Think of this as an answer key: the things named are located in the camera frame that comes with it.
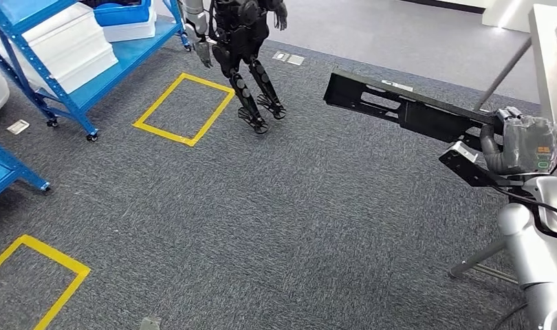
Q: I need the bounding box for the long black plastic panel part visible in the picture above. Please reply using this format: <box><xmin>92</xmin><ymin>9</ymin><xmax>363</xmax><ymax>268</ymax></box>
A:
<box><xmin>323</xmin><ymin>70</ymin><xmax>557</xmax><ymax>173</ymax></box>

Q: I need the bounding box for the yellow floor tape square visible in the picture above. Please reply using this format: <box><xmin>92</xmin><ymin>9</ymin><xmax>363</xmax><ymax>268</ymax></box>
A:
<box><xmin>131</xmin><ymin>71</ymin><xmax>237</xmax><ymax>148</ymax></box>
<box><xmin>0</xmin><ymin>234</ymin><xmax>91</xmax><ymax>330</ymax></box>

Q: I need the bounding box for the black humanoid robot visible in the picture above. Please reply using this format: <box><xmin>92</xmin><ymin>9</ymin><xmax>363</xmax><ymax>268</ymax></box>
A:
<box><xmin>180</xmin><ymin>0</ymin><xmax>290</xmax><ymax>135</ymax></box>

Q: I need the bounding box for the blue metal shelving rack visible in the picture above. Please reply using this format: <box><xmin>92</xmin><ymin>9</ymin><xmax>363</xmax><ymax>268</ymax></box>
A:
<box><xmin>0</xmin><ymin>135</ymin><xmax>52</xmax><ymax>207</ymax></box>
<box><xmin>0</xmin><ymin>0</ymin><xmax>191</xmax><ymax>143</ymax></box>

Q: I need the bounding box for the blue plastic crate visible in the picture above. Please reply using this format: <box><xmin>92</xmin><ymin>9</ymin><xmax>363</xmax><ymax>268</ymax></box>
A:
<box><xmin>92</xmin><ymin>0</ymin><xmax>153</xmax><ymax>27</ymax></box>

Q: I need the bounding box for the large white plastic crate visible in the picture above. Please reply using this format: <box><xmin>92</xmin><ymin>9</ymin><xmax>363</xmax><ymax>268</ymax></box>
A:
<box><xmin>0</xmin><ymin>2</ymin><xmax>120</xmax><ymax>94</ymax></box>

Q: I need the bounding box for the steel table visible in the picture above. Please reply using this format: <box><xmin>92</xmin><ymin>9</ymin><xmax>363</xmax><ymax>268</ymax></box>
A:
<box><xmin>448</xmin><ymin>3</ymin><xmax>557</xmax><ymax>287</ymax></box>

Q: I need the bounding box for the white cabinet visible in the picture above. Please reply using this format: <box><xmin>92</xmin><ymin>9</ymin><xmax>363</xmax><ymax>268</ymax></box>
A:
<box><xmin>481</xmin><ymin>0</ymin><xmax>557</xmax><ymax>34</ymax></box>

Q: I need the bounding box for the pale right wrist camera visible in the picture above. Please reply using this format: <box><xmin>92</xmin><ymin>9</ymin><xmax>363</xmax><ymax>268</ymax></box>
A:
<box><xmin>447</xmin><ymin>140</ymin><xmax>480</xmax><ymax>165</ymax></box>

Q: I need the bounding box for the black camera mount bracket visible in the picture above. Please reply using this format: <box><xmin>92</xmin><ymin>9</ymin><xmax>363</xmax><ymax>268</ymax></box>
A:
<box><xmin>438</xmin><ymin>150</ymin><xmax>525</xmax><ymax>189</ymax></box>

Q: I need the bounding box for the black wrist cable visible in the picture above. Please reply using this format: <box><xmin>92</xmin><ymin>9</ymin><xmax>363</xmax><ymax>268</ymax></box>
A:
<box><xmin>490</xmin><ymin>184</ymin><xmax>557</xmax><ymax>241</ymax></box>

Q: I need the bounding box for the black hanging arm cable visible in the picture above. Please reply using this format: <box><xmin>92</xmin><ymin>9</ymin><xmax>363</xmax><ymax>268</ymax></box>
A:
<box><xmin>492</xmin><ymin>302</ymin><xmax>529</xmax><ymax>330</ymax></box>

